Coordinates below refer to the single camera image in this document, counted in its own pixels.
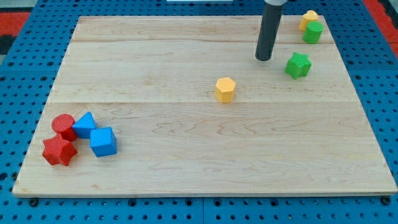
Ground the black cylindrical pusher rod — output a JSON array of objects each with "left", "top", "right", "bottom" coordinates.
[{"left": 255, "top": 2, "right": 284, "bottom": 61}]

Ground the grey tool mount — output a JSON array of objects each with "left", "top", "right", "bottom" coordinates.
[{"left": 264, "top": 0, "right": 287, "bottom": 6}]

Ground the green star block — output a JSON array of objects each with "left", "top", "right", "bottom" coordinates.
[{"left": 284, "top": 52, "right": 312, "bottom": 80}]

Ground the red star block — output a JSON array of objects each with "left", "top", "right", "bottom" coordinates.
[{"left": 42, "top": 134, "right": 78, "bottom": 166}]

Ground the yellow heart block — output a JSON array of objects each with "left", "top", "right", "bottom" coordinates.
[{"left": 298, "top": 10, "right": 318, "bottom": 31}]

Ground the green cylinder block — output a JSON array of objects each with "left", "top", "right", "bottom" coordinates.
[{"left": 303, "top": 21, "right": 324, "bottom": 44}]

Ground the yellow hexagon block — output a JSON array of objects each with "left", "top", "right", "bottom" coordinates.
[{"left": 215, "top": 77, "right": 236, "bottom": 103}]

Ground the wooden board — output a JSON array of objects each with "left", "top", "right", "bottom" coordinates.
[{"left": 12, "top": 16, "right": 397, "bottom": 198}]

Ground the blue cube block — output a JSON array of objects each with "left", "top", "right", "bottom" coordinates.
[{"left": 90, "top": 127, "right": 117, "bottom": 157}]

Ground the blue triangle block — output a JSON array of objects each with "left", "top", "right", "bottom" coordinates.
[{"left": 72, "top": 111, "right": 96, "bottom": 139}]

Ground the red cylinder block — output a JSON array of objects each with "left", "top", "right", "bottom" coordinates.
[{"left": 51, "top": 114, "right": 78, "bottom": 142}]

